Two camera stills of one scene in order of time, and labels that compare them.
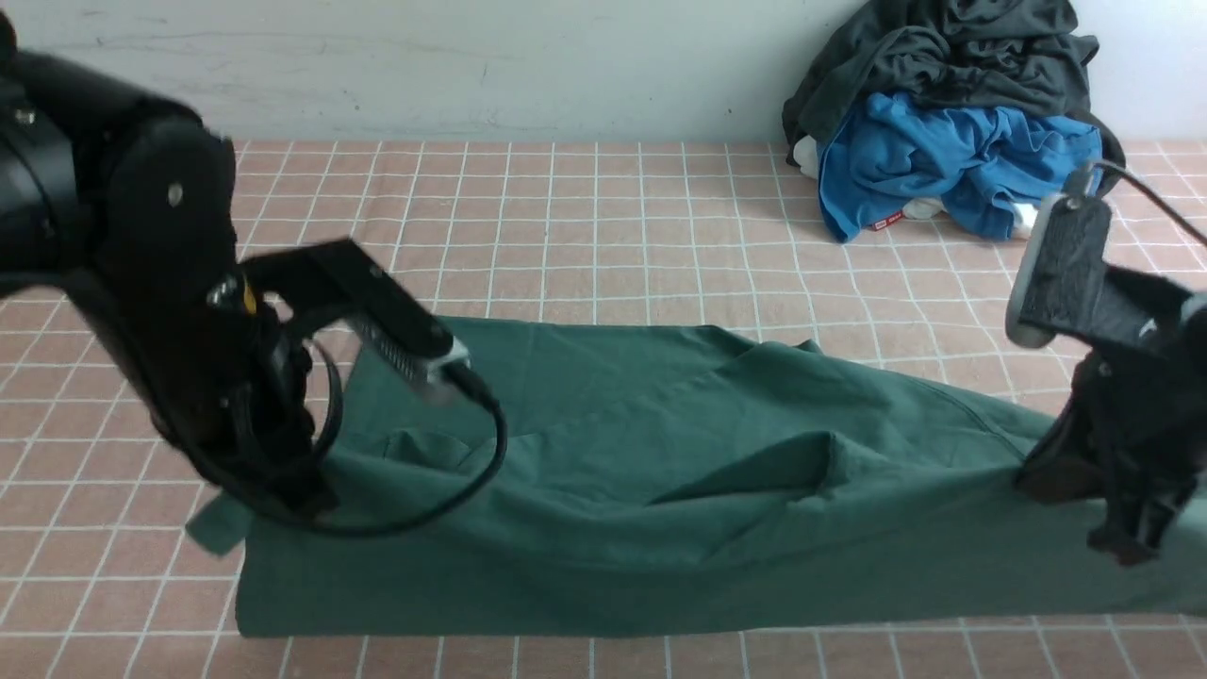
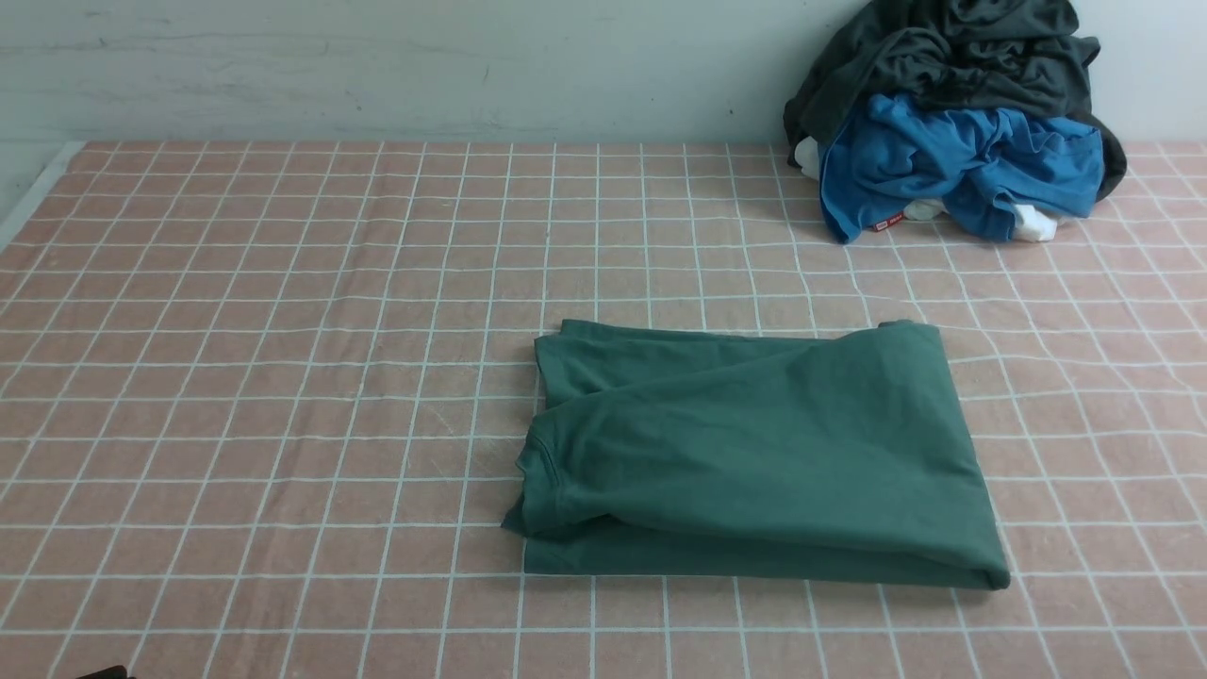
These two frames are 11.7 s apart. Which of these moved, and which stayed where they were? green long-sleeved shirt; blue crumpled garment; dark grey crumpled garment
Moved: green long-sleeved shirt
Stayed: dark grey crumpled garment; blue crumpled garment
